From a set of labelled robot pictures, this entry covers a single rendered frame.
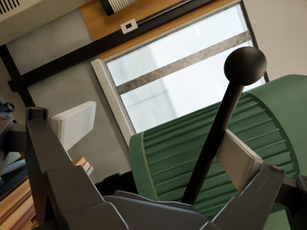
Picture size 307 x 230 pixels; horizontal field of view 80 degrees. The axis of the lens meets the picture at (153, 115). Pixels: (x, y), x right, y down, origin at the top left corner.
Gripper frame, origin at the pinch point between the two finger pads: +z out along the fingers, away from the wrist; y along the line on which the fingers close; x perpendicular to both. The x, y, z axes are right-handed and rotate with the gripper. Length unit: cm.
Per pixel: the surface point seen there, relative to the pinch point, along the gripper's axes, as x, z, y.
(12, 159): -16.7, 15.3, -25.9
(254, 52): 8.7, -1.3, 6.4
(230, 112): 3.5, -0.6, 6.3
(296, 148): -0.3, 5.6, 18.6
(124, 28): 34, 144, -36
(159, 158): -6.7, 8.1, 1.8
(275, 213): -11.4, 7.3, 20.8
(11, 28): 15, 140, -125
